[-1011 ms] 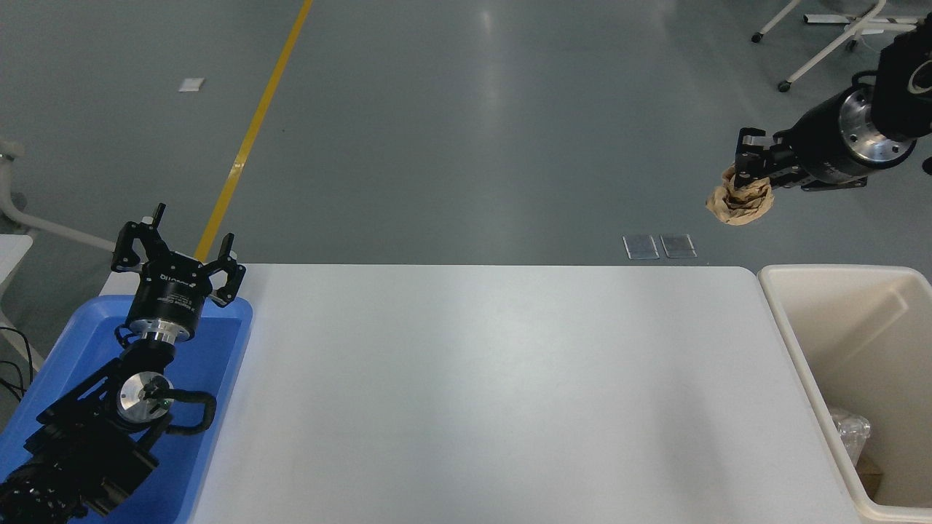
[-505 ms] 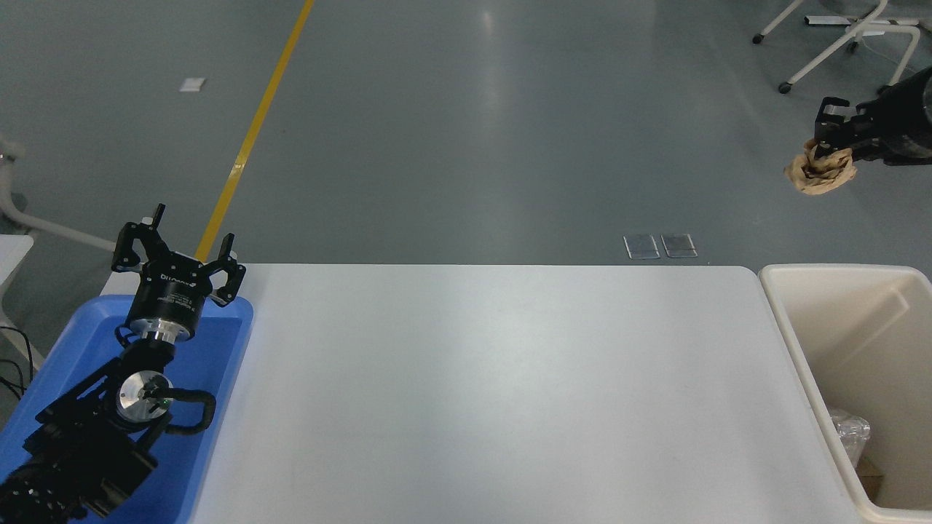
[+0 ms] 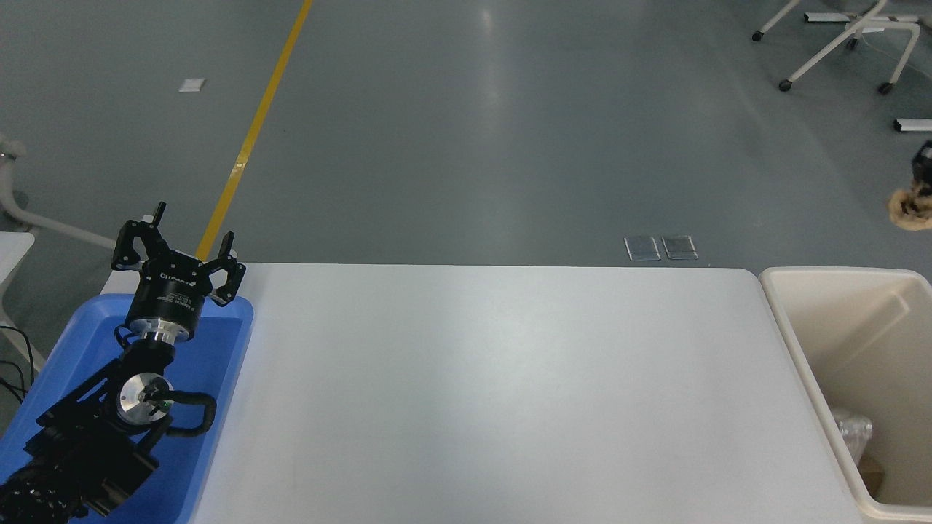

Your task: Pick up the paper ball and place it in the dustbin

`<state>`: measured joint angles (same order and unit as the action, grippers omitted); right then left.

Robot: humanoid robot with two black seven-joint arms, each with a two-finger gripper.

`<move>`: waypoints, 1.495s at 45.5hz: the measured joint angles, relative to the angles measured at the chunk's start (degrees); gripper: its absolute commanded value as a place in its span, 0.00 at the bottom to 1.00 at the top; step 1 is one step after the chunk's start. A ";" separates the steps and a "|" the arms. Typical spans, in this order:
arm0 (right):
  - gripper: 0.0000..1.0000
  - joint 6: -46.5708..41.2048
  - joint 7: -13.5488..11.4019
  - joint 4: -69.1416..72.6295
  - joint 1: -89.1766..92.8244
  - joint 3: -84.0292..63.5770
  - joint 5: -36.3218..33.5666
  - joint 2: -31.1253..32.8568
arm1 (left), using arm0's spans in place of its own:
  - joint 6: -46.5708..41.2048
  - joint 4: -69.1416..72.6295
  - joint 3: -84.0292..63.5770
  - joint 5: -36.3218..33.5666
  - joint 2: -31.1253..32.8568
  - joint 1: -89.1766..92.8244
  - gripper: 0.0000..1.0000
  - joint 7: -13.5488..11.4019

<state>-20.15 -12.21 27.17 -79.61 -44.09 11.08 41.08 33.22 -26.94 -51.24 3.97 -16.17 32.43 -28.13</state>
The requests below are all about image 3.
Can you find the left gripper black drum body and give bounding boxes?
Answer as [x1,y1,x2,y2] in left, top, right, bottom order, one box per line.
[125,253,216,334]

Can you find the tan paper ball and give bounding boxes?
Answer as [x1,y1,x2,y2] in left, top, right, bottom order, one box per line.
[886,185,932,232]

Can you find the blue plastic tray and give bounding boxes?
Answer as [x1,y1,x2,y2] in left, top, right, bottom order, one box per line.
[0,293,254,524]

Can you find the small white side table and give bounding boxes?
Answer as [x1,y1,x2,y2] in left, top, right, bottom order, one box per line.
[0,232,36,330]

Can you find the white wheeled chair base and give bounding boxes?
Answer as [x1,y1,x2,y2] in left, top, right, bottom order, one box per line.
[752,0,923,96]

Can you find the large pale plastic bin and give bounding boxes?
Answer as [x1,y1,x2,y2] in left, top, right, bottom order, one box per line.
[757,266,932,524]

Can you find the crumpled clear plastic item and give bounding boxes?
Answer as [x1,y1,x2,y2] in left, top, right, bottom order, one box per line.
[832,409,874,470]

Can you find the white curved pipe frame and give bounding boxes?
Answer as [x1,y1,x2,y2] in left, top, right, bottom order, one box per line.
[0,135,119,253]

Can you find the thin black cables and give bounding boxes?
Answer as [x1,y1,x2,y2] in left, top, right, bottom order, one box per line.
[0,325,34,402]

